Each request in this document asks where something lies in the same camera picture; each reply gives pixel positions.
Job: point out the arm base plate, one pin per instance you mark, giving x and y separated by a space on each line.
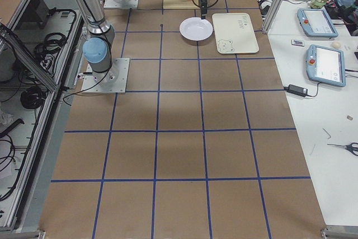
112 82
120 4

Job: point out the cream bear tray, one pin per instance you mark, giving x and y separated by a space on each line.
234 33

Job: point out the bamboo cutting board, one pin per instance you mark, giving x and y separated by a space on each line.
178 5

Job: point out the blue teach pendant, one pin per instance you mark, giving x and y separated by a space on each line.
326 65
316 23

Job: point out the black scissors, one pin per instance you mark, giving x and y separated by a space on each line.
352 147

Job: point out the black power adapter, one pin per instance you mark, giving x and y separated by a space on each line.
296 90

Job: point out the far blue teach pendant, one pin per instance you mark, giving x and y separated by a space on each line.
316 23

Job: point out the near blue teach pendant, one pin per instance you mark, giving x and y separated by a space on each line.
326 65

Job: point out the white round plate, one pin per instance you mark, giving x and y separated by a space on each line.
196 29

